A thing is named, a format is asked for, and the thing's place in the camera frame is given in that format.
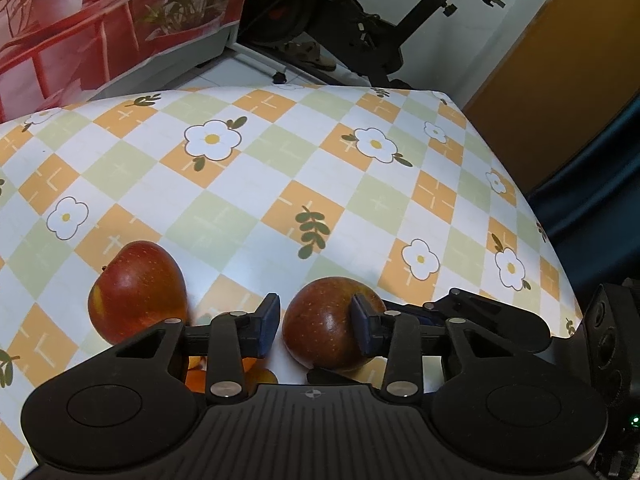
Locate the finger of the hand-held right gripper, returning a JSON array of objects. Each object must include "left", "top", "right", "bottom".
[
  {"left": 306, "top": 366, "right": 387, "bottom": 387},
  {"left": 382, "top": 287, "right": 552, "bottom": 354}
]

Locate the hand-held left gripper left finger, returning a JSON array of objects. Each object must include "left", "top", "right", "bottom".
[{"left": 116, "top": 293, "right": 281, "bottom": 405}]

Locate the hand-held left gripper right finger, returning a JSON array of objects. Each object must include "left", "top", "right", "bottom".
[{"left": 349, "top": 294, "right": 518, "bottom": 405}]

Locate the red apple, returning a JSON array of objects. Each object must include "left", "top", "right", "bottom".
[
  {"left": 87, "top": 240, "right": 189, "bottom": 345},
  {"left": 282, "top": 276, "right": 389, "bottom": 372}
]

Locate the teal curtain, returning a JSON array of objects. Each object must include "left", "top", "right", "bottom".
[{"left": 527, "top": 95, "right": 640, "bottom": 302}]

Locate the checkered floral tablecloth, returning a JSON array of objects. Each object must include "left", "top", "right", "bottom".
[{"left": 0, "top": 85, "right": 587, "bottom": 480}]

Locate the brown wooden door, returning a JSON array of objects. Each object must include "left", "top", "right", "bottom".
[{"left": 462, "top": 0, "right": 640, "bottom": 194}]

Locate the white stand base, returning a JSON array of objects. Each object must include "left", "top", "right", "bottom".
[{"left": 227, "top": 25, "right": 372, "bottom": 87}]

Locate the brown sandal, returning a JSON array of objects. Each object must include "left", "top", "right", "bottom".
[{"left": 284, "top": 41, "right": 339, "bottom": 72}]

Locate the black exercise bike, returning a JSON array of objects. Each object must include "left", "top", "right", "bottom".
[{"left": 239, "top": 0, "right": 521, "bottom": 89}]

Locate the printed red chair backdrop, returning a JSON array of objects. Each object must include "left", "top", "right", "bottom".
[{"left": 0, "top": 0, "right": 257, "bottom": 124}]

